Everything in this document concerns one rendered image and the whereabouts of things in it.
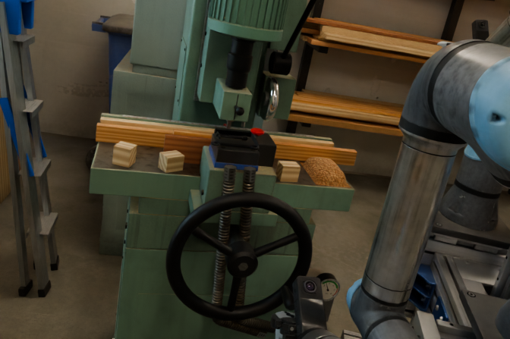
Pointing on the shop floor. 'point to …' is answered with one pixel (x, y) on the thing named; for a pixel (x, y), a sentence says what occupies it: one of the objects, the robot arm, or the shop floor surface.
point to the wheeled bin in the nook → (124, 29)
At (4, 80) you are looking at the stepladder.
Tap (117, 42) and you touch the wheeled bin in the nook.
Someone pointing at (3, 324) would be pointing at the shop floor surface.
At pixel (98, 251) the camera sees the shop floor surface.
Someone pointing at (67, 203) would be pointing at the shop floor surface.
